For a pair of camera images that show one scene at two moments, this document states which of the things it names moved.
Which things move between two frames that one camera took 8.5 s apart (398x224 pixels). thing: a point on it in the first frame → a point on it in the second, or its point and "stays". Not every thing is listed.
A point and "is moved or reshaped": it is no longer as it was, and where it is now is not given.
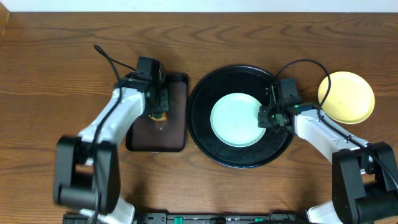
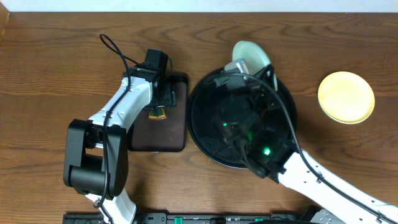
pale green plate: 234,120 is moved or reshaped
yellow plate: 351,99 stays
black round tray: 225,81 stays
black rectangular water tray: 147,135 stays
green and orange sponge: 158,116 stays
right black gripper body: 268,117 → 257,107
